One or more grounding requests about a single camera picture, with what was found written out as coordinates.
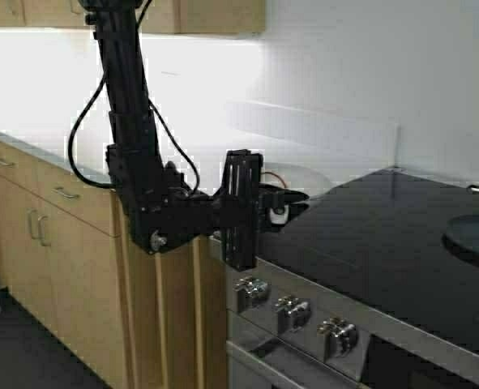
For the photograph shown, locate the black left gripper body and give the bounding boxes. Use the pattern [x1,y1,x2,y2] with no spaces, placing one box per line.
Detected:
[216,149,309,271]

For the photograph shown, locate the white bowl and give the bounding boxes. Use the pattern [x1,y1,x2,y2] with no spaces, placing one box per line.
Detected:
[261,162,334,200]

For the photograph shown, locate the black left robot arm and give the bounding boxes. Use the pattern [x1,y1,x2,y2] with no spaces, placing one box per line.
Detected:
[82,1,309,271]

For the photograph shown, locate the black frying pan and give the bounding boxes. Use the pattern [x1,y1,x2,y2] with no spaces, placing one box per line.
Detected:
[441,184,479,268]

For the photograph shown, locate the left chrome stove knob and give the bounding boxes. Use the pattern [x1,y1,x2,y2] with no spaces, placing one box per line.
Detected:
[233,276,271,313]

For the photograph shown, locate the chrome stove knob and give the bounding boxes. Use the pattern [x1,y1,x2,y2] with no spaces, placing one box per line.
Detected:
[233,276,271,313]
[317,317,359,361]
[274,295,311,335]

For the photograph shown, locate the middle chrome stove knob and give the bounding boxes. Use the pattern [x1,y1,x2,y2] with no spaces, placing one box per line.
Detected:
[274,295,311,335]

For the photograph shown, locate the stainless steel oven front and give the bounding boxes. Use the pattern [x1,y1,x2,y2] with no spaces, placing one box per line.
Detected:
[208,237,479,389]

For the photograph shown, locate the black glass cooktop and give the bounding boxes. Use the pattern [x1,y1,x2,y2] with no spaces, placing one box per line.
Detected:
[258,169,479,354]

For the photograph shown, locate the right chrome stove knob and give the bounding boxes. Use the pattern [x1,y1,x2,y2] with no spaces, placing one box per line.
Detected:
[317,317,359,361]

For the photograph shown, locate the wooden lower base cabinet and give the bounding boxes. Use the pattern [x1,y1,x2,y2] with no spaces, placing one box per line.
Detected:
[0,136,228,388]

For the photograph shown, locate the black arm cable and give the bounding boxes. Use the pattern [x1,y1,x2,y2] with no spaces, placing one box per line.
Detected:
[67,0,202,199]

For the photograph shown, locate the wooden upper wall cabinet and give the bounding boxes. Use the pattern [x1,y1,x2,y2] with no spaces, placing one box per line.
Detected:
[0,1,267,36]

